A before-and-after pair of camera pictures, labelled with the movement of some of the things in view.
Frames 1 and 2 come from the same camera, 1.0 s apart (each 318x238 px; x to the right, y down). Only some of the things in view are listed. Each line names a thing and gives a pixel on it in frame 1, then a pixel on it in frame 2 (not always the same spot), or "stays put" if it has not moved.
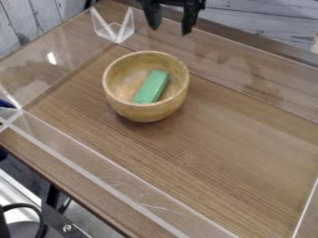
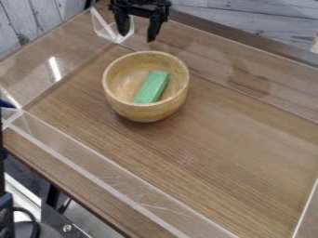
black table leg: [52, 197] stays put
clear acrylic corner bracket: [114, 32] stays put
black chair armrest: [4, 225] → [8, 221]
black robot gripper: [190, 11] → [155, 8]
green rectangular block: [151, 87] stays put
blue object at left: [5, 103] stays put
